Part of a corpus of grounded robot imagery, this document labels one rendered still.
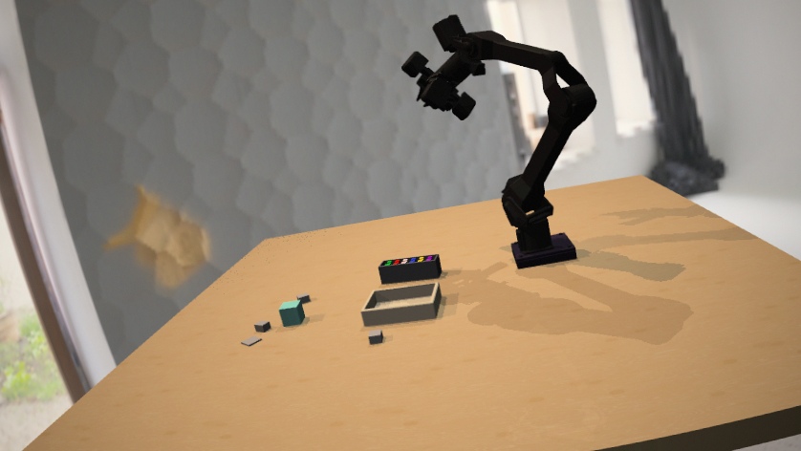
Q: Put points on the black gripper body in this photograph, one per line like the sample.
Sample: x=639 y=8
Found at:
x=416 y=64

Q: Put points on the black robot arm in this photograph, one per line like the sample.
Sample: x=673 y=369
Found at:
x=568 y=107

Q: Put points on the teal cube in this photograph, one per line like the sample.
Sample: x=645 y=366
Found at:
x=292 y=313

